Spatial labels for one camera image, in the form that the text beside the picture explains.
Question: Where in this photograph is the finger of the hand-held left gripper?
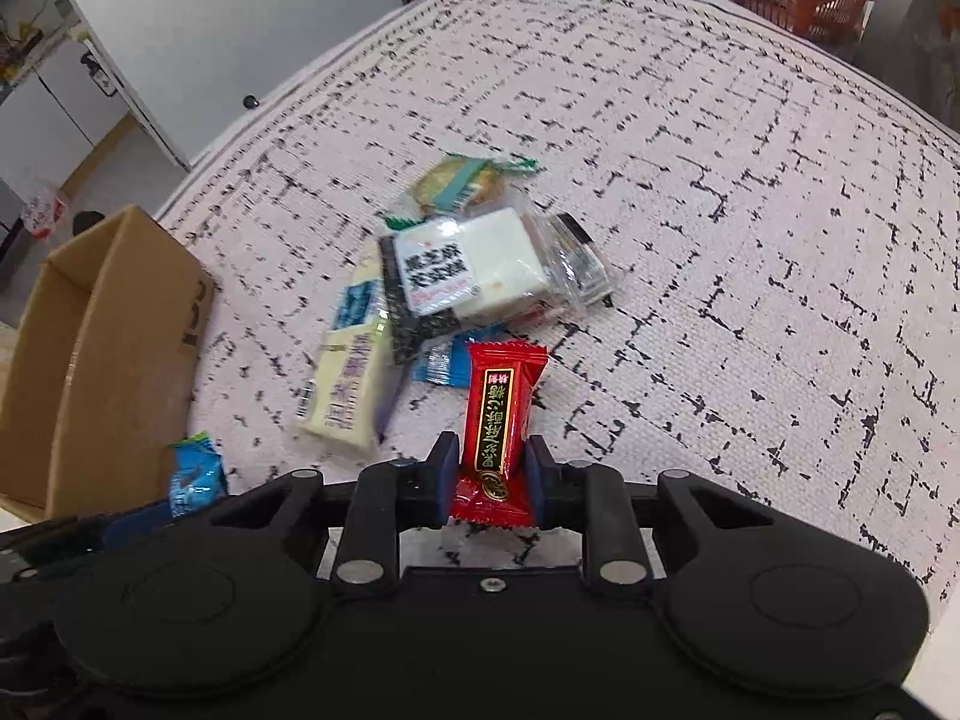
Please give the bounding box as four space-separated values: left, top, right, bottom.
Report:
45 499 176 553

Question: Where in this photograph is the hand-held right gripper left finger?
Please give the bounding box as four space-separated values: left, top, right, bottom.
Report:
208 431 460 602

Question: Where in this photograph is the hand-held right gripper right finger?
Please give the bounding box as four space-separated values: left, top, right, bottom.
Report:
525 435 781 602

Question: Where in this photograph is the red snack packet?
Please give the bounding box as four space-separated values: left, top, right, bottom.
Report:
448 340 550 530

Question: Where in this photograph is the brown cardboard box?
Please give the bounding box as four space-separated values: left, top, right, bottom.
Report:
0 204 216 523

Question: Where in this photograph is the round cookie packet green edge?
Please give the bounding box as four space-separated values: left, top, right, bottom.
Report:
384 153 541 232

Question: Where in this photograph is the cream blue long snack packet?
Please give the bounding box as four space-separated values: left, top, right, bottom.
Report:
295 259 400 452

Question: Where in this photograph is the white black snack packet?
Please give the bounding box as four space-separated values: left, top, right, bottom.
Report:
377 206 557 362

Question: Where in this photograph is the clear snack packet dark label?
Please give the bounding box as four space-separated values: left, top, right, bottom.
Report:
525 211 617 310

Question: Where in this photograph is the black patterned white blanket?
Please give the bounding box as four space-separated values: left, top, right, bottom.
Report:
154 0 960 608

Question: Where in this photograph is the red white bag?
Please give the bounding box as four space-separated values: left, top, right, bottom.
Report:
21 193 67 242

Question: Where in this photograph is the white cabinet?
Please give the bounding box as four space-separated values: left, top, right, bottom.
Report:
0 45 130 188

